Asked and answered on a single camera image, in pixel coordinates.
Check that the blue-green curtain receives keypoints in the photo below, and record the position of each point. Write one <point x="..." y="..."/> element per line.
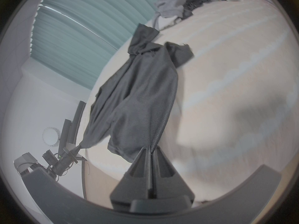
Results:
<point x="70" y="55"/>
<point x="105" y="10"/>

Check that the black shiny garment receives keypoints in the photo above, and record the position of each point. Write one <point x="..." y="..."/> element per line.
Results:
<point x="192" y="5"/>

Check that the black T-shirt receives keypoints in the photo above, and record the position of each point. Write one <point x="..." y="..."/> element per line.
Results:
<point x="144" y="90"/>

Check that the bed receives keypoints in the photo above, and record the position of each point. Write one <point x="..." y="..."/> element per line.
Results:
<point x="233" y="78"/>

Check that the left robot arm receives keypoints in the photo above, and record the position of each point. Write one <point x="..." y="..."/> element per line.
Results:
<point x="25" y="162"/>

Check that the round white mirror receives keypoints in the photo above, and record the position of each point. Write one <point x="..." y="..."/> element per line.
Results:
<point x="50" y="136"/>

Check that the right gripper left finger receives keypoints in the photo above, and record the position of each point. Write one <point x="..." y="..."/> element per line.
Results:
<point x="135" y="183"/>

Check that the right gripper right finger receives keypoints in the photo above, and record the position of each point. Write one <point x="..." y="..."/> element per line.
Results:
<point x="170" y="183"/>

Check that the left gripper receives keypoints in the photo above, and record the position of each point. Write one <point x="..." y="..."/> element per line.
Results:
<point x="64" y="161"/>

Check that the grey knitted garment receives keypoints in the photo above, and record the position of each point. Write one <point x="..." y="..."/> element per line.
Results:
<point x="170" y="6"/>

